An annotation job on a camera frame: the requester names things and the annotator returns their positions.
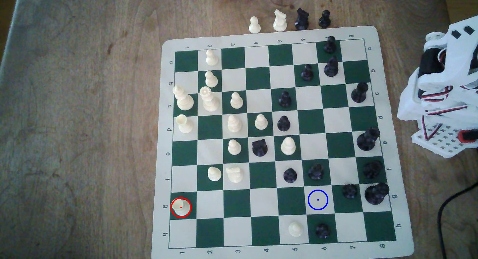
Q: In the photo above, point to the white rook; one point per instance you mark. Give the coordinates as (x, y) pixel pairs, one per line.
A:
(185, 125)
(182, 209)

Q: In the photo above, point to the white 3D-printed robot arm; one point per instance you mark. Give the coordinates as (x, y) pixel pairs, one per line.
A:
(461, 50)

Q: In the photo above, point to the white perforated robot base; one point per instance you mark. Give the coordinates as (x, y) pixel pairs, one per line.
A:
(444, 143)

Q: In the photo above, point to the black knight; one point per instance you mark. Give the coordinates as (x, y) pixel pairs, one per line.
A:
(260, 148)
(301, 21)

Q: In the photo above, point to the green and cream chessboard mat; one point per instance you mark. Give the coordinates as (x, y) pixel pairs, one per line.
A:
(257, 78)

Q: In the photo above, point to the white knight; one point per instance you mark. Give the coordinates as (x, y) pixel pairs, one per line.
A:
(235, 174)
(279, 23)

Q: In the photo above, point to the black pawn row f right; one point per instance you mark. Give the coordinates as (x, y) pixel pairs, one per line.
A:
(316, 172)

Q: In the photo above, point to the black bishop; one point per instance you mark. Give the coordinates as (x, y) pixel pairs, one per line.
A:
(359, 94)
(331, 68)

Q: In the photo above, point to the black queen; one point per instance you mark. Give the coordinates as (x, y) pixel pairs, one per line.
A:
(366, 140)

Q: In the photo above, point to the black rook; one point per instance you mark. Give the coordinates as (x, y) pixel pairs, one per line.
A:
(372, 170)

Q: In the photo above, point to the black king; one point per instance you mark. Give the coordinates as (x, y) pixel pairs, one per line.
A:
(375, 194)

